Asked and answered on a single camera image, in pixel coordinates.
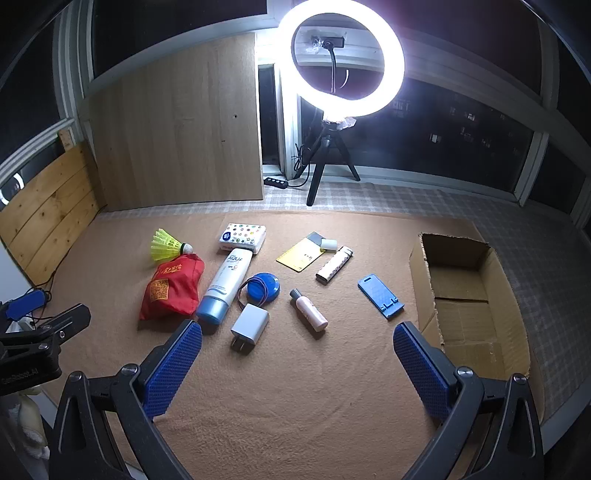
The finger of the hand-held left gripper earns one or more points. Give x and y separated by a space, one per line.
69 318

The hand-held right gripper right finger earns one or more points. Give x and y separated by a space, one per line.
422 369

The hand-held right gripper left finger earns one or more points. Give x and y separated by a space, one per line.
173 364

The cardboard box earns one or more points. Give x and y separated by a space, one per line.
466 323

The blue phone stand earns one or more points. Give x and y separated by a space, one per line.
381 295

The white charger plug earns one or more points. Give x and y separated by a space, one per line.
250 323

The white blue sunscreen tube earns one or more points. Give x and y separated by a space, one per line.
226 281

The blue round case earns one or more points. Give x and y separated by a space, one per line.
265 287

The small pink bottle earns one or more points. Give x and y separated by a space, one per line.
309 310

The white patterned lighter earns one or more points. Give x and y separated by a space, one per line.
333 265

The small white plastic cap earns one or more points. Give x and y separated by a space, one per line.
329 245

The yellow card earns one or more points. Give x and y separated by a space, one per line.
298 254

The person's left hand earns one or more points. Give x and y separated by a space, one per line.
32 424

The blue plastic object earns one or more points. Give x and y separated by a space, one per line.
25 304

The pine plank panel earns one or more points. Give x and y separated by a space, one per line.
46 212

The yellow shuttlecock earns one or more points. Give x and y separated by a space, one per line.
166 244

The patterned tissue pack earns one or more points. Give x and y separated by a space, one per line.
242 237

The black power strip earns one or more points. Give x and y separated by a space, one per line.
276 182

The large light wooden board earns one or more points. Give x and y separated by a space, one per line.
175 129

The white window frame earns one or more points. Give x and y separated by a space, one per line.
287 138

